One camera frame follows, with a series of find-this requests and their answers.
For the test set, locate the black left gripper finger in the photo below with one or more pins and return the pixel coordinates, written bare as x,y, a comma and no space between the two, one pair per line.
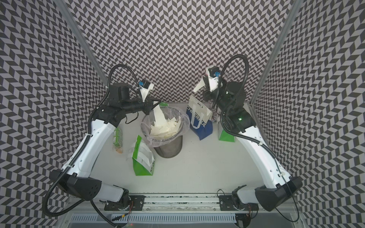
154,99
154,104

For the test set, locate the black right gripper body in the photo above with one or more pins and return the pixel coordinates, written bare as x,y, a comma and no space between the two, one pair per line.
208,95

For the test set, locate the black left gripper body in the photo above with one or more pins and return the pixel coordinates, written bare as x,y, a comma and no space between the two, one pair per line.
138,106

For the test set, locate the white receipt from bag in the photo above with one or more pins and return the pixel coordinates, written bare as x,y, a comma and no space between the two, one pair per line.
160,120

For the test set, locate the white receipt piece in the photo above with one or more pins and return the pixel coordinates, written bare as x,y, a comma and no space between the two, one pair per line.
201,84

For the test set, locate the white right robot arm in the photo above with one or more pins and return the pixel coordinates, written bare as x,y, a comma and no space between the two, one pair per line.
278,184

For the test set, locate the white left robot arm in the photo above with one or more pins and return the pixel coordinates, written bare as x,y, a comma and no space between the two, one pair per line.
74,176

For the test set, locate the clear plastic bin liner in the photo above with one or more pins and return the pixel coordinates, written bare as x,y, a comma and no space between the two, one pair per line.
169,113

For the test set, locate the blue paper bag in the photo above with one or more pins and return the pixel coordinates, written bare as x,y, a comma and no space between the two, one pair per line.
200,118

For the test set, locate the mesh waste bin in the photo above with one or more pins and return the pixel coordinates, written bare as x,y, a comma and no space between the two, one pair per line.
170,150

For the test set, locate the pile of receipt scraps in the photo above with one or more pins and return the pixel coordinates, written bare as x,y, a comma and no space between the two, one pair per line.
172,128

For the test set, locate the green white bag right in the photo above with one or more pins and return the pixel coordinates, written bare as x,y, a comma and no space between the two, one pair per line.
223,135

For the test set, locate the green drink carton pack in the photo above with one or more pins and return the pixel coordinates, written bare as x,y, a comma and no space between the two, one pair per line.
118,140

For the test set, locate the white receipt on front bag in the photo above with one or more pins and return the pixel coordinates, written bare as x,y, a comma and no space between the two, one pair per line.
145,156

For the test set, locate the green white bag front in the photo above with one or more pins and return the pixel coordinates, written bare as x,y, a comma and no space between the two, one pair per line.
139,169

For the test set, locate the chrome wire ornament stand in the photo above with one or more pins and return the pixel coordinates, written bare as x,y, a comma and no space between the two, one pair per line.
214,108

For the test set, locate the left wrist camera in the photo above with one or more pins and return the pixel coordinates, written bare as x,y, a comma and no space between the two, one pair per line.
145,87

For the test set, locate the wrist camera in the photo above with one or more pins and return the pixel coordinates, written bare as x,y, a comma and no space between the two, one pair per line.
211,78
145,87

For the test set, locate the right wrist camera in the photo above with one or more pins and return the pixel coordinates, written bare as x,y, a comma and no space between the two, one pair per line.
211,78

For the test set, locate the aluminium corner post right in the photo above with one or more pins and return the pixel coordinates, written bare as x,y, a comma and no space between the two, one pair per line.
277,47

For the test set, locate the aluminium corner post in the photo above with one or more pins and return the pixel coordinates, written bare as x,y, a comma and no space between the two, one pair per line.
66,14
277,47

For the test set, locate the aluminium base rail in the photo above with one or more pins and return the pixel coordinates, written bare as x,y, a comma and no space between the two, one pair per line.
194,210

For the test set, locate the aluminium corner post left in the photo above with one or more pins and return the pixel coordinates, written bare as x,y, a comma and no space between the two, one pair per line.
66,14

